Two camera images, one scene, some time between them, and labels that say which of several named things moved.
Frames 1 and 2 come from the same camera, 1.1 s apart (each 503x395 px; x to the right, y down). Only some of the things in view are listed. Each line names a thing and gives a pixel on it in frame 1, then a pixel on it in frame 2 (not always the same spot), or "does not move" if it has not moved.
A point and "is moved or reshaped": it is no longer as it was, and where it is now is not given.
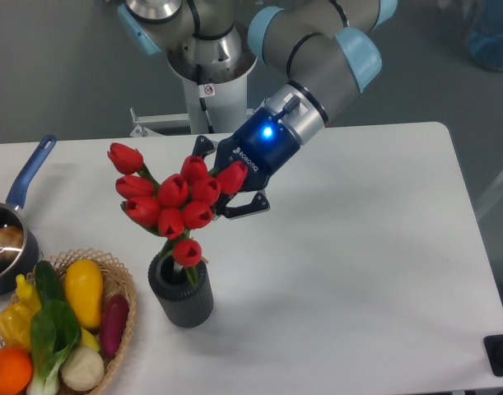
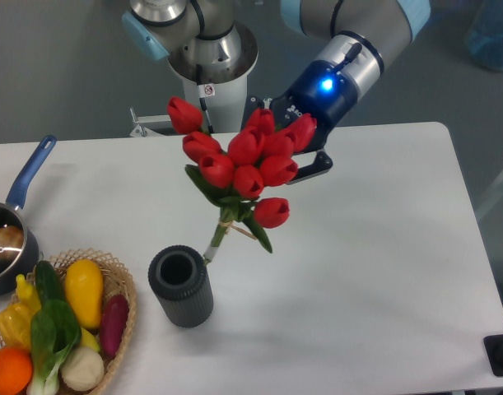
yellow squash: [84, 285] does not move
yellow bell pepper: [15, 325] does not move
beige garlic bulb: [82, 369] does not move
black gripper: [264, 147] → [322, 90]
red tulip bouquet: [170, 204] is moved or reshaped
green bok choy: [54, 330] does not move
